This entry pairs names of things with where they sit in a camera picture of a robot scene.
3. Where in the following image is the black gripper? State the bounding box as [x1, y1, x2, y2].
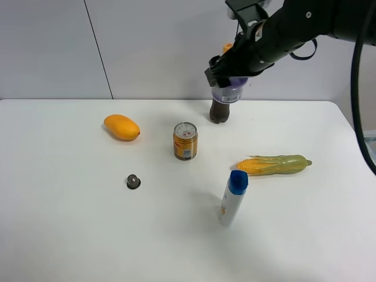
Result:
[220, 20, 276, 79]

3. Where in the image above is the purple air freshener jar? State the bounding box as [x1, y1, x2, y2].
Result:
[211, 78, 248, 105]

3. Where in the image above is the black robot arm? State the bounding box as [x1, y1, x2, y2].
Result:
[212, 1, 371, 78]

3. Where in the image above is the cola bottle with orange cap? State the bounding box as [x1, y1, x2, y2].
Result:
[209, 43, 233, 124]

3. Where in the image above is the gold drink can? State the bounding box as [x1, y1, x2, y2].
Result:
[173, 122, 198, 160]

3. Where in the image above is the corn cob with husk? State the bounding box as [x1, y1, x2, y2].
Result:
[236, 155, 313, 176]

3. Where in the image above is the white bottle with blue cap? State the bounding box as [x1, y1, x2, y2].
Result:
[219, 170, 249, 226]

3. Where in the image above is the yellow mango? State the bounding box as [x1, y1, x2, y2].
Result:
[103, 114, 140, 141]

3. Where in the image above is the grey coffee capsule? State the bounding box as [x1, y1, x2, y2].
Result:
[126, 174, 141, 190]

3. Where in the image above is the black cable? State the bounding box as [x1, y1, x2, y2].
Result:
[350, 0, 376, 176]

